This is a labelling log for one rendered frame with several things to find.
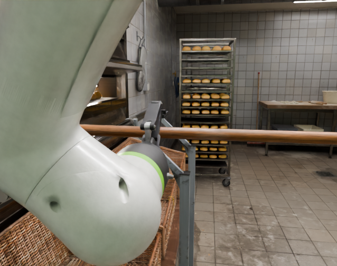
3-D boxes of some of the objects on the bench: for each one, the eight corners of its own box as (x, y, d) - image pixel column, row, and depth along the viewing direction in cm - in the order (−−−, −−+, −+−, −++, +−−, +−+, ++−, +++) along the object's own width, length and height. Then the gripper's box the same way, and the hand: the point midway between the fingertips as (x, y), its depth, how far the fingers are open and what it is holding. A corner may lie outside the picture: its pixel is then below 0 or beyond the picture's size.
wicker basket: (56, 253, 120) (50, 193, 115) (102, 198, 175) (100, 156, 170) (166, 261, 114) (165, 199, 109) (177, 202, 169) (178, 159, 164)
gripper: (115, 92, 42) (145, 87, 63) (122, 238, 47) (148, 189, 68) (163, 92, 41) (178, 87, 62) (165, 241, 46) (178, 191, 67)
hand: (161, 142), depth 64 cm, fingers open, 13 cm apart
